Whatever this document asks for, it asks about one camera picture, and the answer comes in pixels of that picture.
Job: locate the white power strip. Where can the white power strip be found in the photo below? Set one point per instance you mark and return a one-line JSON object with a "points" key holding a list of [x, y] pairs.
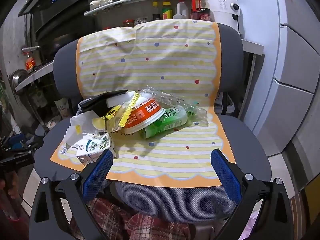
{"points": [[218, 102]]}

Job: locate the orange label bottle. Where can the orange label bottle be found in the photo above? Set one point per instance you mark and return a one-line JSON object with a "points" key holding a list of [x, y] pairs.
{"points": [[30, 62]]}

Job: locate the yellow cap green label bottle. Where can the yellow cap green label bottle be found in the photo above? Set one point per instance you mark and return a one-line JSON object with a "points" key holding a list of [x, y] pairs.
{"points": [[167, 11]]}

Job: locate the pale pink cloth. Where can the pale pink cloth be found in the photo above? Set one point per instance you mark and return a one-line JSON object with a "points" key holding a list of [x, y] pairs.
{"points": [[251, 226]]}

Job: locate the clear wrapper yellow label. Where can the clear wrapper yellow label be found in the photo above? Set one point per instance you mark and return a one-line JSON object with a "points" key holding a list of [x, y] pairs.
{"points": [[111, 113]]}

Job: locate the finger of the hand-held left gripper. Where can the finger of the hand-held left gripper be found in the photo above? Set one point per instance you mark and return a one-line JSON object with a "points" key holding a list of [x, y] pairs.
{"points": [[23, 148]]}

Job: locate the plaid pants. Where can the plaid pants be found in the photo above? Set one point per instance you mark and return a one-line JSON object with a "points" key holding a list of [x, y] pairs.
{"points": [[112, 217]]}

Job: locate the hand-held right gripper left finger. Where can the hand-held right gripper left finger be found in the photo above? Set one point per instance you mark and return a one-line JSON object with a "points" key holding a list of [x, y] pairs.
{"points": [[100, 170]]}

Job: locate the white plastic bag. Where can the white plastic bag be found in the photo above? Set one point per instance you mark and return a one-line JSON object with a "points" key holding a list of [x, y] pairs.
{"points": [[77, 122]]}

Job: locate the person's left hand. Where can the person's left hand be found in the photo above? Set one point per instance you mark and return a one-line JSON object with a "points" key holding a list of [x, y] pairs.
{"points": [[8, 188]]}

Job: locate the white foam block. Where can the white foam block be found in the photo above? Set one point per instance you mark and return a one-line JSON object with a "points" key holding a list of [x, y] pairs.
{"points": [[117, 101]]}

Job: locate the green tea bottle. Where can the green tea bottle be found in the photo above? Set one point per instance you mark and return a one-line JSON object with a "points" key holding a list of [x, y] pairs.
{"points": [[165, 123]]}

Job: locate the yellow wrapper strip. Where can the yellow wrapper strip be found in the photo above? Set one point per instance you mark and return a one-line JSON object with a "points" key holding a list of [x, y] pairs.
{"points": [[128, 112]]}

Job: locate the dark sauce bottle red label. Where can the dark sauce bottle red label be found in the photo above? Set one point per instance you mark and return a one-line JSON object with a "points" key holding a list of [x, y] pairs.
{"points": [[200, 7]]}

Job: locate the clear crushed plastic bottle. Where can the clear crushed plastic bottle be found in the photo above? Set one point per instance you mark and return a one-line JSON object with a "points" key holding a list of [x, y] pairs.
{"points": [[180, 102]]}

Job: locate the white plastic jug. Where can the white plastic jug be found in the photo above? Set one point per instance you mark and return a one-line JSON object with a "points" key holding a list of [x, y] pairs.
{"points": [[180, 11]]}

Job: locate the grey office chair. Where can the grey office chair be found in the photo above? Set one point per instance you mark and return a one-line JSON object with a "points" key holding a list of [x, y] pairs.
{"points": [[230, 55]]}

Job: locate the orange instant noodle bowl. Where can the orange instant noodle bowl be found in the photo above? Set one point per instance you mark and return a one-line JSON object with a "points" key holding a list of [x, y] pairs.
{"points": [[142, 112]]}

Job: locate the white refrigerator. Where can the white refrigerator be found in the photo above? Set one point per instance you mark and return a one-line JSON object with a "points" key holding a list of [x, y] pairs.
{"points": [[295, 55]]}

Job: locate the yellow striped dotted sheet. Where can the yellow striped dotted sheet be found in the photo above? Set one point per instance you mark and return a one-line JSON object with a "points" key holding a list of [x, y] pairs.
{"points": [[162, 62]]}

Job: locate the dark bottle yellow cap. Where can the dark bottle yellow cap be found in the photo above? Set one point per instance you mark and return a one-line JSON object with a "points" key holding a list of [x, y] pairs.
{"points": [[156, 12]]}

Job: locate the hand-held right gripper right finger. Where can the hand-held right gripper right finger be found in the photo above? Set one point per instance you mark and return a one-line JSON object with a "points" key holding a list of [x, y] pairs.
{"points": [[225, 172]]}

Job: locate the white air fryer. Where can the white air fryer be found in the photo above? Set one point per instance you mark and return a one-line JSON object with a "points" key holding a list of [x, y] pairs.
{"points": [[222, 7]]}

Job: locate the white green milk carton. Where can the white green milk carton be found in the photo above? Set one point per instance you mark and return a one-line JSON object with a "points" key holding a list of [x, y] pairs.
{"points": [[92, 147]]}

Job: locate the striped door mat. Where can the striped door mat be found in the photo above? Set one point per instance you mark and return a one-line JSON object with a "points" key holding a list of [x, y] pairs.
{"points": [[297, 217]]}

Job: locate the red lid jar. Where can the red lid jar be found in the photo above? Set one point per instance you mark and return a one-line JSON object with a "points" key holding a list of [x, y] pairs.
{"points": [[128, 23]]}

